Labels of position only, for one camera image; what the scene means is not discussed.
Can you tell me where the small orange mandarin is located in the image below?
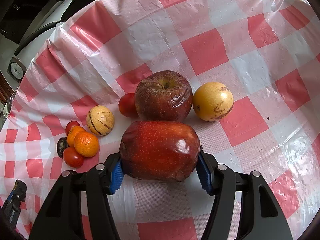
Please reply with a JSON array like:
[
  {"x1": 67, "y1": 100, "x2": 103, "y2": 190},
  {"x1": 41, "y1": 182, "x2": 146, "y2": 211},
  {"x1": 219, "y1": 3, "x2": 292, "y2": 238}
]
[{"x1": 74, "y1": 131, "x2": 100, "y2": 158}]

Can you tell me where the dark red wrinkled apple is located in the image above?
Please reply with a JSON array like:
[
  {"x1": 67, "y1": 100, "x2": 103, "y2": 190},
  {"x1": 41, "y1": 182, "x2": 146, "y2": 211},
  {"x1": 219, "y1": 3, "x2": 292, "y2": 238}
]
[{"x1": 135, "y1": 70, "x2": 193, "y2": 122}]

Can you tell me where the red white checkered tablecloth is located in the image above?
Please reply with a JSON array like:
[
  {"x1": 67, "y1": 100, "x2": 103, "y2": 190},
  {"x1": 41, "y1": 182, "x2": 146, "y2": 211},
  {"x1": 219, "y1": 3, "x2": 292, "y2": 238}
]
[{"x1": 1, "y1": 0, "x2": 319, "y2": 239}]

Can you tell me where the yellow striped pepino melon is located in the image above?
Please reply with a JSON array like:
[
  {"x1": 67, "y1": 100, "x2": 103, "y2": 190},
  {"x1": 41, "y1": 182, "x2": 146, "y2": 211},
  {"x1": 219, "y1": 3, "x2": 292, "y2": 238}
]
[{"x1": 193, "y1": 82, "x2": 234, "y2": 122}]

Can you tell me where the small yellow striped melon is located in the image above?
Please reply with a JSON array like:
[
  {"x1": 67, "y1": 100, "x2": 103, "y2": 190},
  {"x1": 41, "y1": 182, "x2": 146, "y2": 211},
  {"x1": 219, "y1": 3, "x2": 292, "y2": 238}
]
[{"x1": 86, "y1": 105, "x2": 114, "y2": 136}]

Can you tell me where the shiny red wrinkled apple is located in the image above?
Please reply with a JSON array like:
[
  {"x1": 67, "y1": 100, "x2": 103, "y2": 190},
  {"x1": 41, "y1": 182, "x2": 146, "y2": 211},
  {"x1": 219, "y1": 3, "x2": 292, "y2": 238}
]
[{"x1": 119, "y1": 121, "x2": 200, "y2": 182}]

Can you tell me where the red cherry tomato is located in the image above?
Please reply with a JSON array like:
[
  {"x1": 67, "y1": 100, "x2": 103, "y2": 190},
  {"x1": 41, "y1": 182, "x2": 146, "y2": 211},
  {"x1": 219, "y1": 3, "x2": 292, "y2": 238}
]
[{"x1": 63, "y1": 147, "x2": 84, "y2": 168}]

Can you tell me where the round white wall fixture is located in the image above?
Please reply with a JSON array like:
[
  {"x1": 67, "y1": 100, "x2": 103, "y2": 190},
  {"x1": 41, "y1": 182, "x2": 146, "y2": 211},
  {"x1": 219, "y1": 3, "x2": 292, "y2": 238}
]
[{"x1": 7, "y1": 57, "x2": 27, "y2": 83}]

